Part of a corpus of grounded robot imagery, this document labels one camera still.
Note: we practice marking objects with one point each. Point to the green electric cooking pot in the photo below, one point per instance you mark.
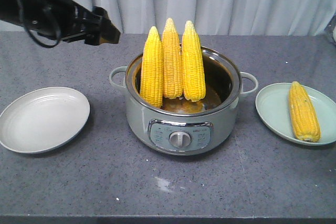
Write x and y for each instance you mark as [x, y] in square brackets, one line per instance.
[182, 127]

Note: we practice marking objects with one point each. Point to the yellow corn cob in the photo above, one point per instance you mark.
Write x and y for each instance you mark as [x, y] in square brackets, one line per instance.
[151, 89]
[194, 88]
[172, 61]
[304, 120]

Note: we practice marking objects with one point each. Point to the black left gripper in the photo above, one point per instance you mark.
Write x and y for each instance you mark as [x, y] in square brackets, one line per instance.
[66, 20]

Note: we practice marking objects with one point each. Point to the green round plate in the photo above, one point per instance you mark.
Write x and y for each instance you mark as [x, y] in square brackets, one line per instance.
[272, 106]

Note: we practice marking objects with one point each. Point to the white rice cooker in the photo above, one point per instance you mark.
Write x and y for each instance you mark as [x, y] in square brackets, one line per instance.
[329, 33]

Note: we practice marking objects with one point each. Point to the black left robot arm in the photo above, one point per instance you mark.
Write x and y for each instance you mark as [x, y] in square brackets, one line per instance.
[28, 14]

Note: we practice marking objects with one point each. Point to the beige round plate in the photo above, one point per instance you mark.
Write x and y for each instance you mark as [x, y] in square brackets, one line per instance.
[43, 120]

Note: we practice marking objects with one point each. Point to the grey curtain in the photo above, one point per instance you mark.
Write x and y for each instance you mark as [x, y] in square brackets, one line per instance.
[210, 1]

